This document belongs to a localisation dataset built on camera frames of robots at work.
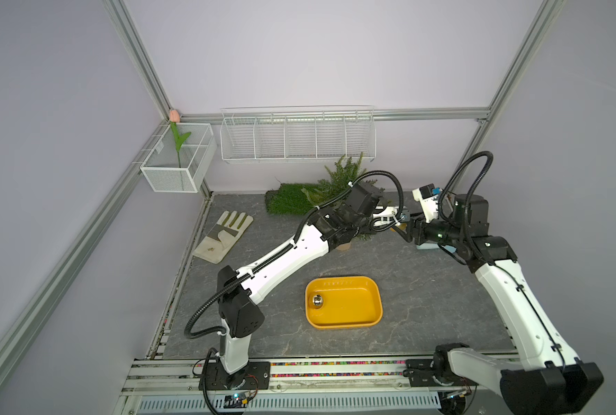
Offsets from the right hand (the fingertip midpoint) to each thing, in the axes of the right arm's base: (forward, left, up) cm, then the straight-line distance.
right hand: (397, 219), depth 73 cm
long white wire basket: (+41, +30, +1) cm, 51 cm away
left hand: (+4, +7, +3) cm, 8 cm away
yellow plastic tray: (-13, +12, -30) cm, 35 cm away
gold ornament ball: (-4, 0, +2) cm, 4 cm away
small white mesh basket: (+17, +71, +6) cm, 73 cm away
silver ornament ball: (-14, +23, -26) cm, 37 cm away
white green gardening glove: (+15, +62, -30) cm, 71 cm away
